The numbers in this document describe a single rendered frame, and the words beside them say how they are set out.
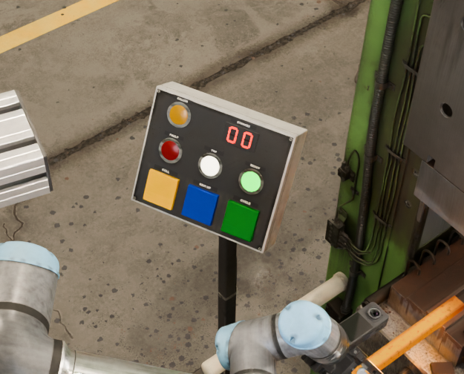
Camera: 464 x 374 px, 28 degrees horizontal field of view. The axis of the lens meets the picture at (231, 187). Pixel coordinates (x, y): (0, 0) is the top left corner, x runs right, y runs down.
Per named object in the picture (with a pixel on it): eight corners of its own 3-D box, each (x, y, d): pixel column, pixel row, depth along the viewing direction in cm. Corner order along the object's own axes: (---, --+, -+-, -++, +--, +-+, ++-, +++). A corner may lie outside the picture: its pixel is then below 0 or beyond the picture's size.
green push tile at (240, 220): (250, 243, 204) (259, 212, 201) (219, 230, 206) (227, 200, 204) (253, 240, 206) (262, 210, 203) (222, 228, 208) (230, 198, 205)
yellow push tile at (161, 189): (170, 210, 210) (177, 180, 207) (142, 198, 212) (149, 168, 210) (174, 208, 211) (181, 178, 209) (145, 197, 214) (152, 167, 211)
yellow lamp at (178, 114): (179, 130, 204) (179, 116, 201) (167, 119, 206) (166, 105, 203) (191, 125, 205) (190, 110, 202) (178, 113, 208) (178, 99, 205)
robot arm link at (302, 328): (268, 303, 149) (318, 292, 147) (290, 320, 159) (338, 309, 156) (275, 351, 146) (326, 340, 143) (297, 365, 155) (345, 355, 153)
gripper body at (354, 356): (312, 363, 172) (292, 349, 161) (345, 329, 172) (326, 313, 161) (341, 392, 168) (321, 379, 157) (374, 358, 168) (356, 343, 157)
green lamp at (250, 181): (252, 197, 201) (252, 184, 198) (238, 185, 203) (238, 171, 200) (263, 191, 202) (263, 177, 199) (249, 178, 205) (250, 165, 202)
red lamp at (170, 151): (171, 166, 207) (170, 152, 204) (159, 154, 209) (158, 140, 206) (182, 160, 208) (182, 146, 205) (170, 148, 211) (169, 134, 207)
